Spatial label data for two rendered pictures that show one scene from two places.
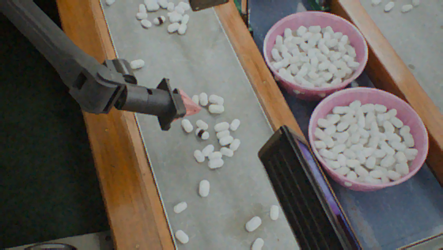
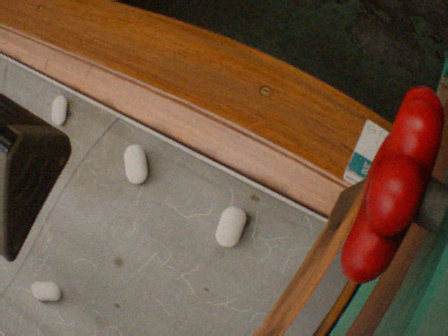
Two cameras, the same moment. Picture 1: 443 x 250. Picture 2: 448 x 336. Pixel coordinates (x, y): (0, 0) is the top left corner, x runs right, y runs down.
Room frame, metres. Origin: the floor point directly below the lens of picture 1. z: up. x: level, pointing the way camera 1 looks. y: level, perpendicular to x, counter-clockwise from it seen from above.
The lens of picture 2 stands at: (1.51, 0.13, 1.36)
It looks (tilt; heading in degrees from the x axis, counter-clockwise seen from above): 62 degrees down; 133
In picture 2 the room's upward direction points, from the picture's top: 2 degrees clockwise
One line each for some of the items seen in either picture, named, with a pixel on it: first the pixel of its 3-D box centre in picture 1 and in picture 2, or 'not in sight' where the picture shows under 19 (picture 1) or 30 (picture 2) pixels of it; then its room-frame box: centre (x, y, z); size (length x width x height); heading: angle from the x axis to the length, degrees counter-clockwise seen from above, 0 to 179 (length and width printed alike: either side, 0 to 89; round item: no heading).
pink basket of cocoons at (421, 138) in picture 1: (363, 144); not in sight; (0.60, -0.33, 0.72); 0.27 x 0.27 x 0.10
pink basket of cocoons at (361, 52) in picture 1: (312, 59); not in sight; (0.87, -0.26, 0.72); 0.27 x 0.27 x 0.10
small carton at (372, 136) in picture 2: not in sight; (370, 156); (1.38, 0.46, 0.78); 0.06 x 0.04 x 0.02; 106
